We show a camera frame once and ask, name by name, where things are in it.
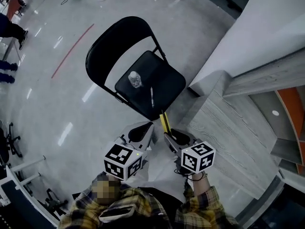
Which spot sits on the yellow utility knife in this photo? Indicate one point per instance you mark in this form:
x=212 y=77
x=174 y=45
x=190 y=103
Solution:
x=165 y=121

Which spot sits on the white-edged smartphone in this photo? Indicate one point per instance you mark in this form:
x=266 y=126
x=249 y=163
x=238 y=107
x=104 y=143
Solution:
x=116 y=215

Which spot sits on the black folding chair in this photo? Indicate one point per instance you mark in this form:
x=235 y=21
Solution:
x=157 y=80

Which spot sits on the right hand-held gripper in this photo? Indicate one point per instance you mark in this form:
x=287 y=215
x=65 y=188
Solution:
x=197 y=156

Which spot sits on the white metal table frame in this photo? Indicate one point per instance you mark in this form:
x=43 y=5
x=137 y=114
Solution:
x=23 y=166

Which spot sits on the black wristband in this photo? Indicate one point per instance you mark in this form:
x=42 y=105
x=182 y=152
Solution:
x=200 y=178

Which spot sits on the person's torso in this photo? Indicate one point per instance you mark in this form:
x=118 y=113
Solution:
x=162 y=199

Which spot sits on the black flat tool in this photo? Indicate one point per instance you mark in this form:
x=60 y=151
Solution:
x=233 y=3

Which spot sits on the clear plastic water bottle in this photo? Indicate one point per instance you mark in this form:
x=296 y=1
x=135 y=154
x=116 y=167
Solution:
x=135 y=79

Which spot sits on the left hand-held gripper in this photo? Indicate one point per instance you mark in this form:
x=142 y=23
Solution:
x=119 y=159

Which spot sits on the silver pen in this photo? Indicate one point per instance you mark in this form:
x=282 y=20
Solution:
x=152 y=96

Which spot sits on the grey framed glass door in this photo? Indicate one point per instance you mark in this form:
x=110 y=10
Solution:
x=274 y=206

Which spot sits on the person's legs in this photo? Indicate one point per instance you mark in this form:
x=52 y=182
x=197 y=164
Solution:
x=162 y=175

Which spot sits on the person's right forearm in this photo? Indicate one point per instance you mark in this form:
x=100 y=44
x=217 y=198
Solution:
x=205 y=204

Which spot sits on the black office chair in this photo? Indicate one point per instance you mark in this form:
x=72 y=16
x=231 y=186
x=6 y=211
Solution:
x=10 y=139

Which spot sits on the grey wooden shelf hutch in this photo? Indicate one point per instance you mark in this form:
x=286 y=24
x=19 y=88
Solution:
x=262 y=80

